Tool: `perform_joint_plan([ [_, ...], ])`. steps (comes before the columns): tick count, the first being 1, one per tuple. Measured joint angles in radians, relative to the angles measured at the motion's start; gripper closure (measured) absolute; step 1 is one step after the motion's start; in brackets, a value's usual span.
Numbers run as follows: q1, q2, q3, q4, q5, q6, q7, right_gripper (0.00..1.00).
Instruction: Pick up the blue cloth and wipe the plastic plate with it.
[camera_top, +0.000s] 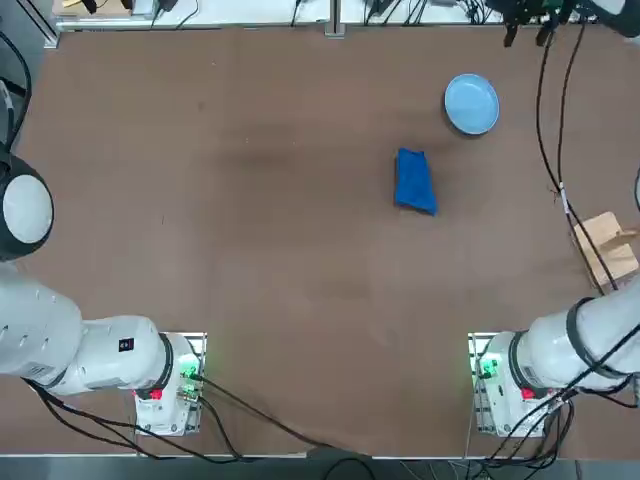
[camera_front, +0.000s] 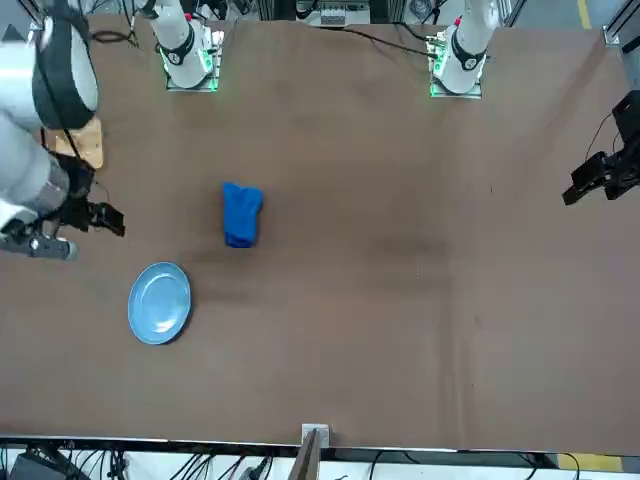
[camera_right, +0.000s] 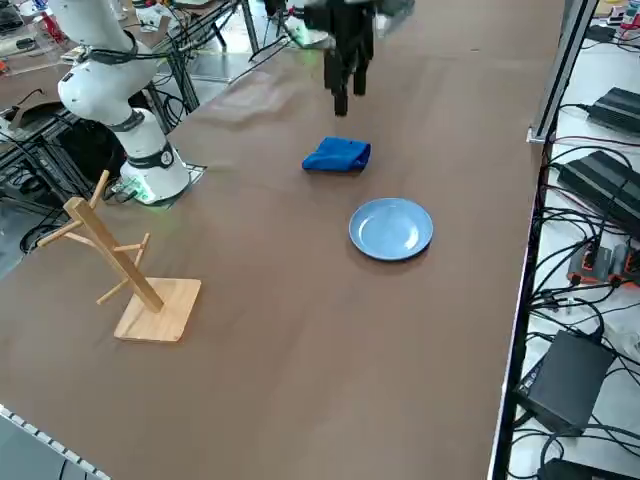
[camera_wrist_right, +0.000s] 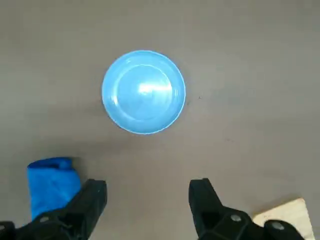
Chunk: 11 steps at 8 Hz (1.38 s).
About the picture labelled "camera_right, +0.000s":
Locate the orange grey electronic module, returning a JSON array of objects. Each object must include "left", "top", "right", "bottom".
[
  {"left": 568, "top": 243, "right": 615, "bottom": 285},
  {"left": 610, "top": 243, "right": 640, "bottom": 289}
]

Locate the light blue plastic plate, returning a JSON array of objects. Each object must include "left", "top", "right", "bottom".
[{"left": 348, "top": 197, "right": 435, "bottom": 262}]

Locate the wooden cup rack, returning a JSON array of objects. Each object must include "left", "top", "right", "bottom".
[{"left": 38, "top": 169, "right": 203, "bottom": 344}]

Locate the aluminium frame post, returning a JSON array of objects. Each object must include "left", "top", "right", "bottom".
[{"left": 527, "top": 0, "right": 601, "bottom": 145}]

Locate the large black power brick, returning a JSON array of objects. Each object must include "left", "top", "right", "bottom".
[{"left": 556, "top": 149, "right": 640, "bottom": 232}]

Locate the blue microfibre cloth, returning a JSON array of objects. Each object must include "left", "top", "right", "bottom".
[{"left": 301, "top": 136, "right": 373, "bottom": 176}]

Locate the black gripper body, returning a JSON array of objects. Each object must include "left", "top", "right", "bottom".
[{"left": 327, "top": 4, "right": 377, "bottom": 64}]

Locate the black power supply box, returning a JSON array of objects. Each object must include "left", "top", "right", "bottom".
[
  {"left": 514, "top": 328, "right": 617, "bottom": 437},
  {"left": 537, "top": 457, "right": 640, "bottom": 480}
]

